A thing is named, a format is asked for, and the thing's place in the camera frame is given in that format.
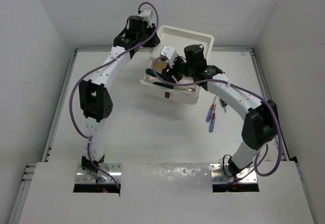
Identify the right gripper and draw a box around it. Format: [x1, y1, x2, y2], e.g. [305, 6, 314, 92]
[161, 54, 194, 85]

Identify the long green screwdriver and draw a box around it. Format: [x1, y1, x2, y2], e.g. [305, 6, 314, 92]
[153, 82, 196, 92]

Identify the green stubby screwdriver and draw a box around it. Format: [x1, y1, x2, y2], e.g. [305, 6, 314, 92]
[145, 68, 156, 77]

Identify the white drawer cabinet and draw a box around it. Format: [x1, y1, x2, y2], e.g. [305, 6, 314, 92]
[149, 25, 215, 82]

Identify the white drawer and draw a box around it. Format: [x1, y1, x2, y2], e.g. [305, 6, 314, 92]
[140, 62, 201, 105]

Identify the short green screwdriver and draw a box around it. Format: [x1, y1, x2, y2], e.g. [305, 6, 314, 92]
[219, 99, 227, 113]

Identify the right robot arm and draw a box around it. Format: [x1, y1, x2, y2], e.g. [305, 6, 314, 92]
[160, 45, 280, 177]

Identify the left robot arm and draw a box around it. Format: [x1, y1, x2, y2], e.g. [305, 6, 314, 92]
[79, 15, 160, 173]

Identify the blue screwdriver upper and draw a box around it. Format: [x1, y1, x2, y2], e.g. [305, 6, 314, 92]
[206, 96, 217, 122]

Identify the blue screwdriver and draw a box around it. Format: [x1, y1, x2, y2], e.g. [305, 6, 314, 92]
[209, 112, 215, 133]
[206, 96, 217, 122]

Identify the blue screwdriver lower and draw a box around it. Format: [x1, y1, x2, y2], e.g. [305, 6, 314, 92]
[209, 112, 215, 133]

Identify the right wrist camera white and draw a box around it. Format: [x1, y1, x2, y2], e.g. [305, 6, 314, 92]
[160, 46, 177, 67]

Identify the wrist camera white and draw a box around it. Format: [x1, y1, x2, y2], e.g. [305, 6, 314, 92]
[138, 9, 153, 27]
[160, 46, 177, 67]

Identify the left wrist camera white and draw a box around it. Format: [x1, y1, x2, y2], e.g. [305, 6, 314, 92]
[138, 9, 153, 27]

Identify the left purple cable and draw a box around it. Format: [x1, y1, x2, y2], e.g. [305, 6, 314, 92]
[70, 2, 158, 190]

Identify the purple cable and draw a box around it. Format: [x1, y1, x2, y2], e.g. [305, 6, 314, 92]
[70, 2, 158, 190]
[152, 58, 283, 184]

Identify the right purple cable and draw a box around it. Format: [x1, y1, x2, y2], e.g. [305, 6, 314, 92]
[152, 58, 283, 184]

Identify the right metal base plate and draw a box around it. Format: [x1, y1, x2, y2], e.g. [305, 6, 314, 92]
[210, 163, 258, 185]

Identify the metal base plate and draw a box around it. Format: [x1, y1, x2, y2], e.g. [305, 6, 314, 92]
[210, 163, 258, 185]
[75, 163, 122, 184]

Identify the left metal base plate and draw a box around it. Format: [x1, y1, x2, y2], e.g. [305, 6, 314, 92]
[75, 163, 122, 184]

